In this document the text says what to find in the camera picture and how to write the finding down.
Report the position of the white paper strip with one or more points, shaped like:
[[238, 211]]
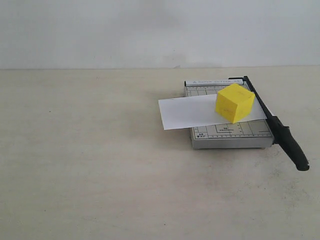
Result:
[[198, 111]]

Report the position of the yellow foam cube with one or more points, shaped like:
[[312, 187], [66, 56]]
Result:
[[234, 102]]

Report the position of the black cutter blade lever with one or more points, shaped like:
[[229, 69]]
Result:
[[281, 133]]

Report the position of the grey paper cutter base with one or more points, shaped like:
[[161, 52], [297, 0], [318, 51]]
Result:
[[248, 134]]

